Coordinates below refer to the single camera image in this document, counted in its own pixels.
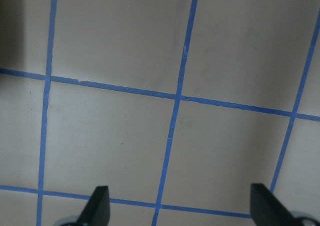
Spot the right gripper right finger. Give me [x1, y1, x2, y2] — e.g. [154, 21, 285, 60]
[250, 183, 303, 226]

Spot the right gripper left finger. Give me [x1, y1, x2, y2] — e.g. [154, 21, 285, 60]
[75, 186, 111, 226]

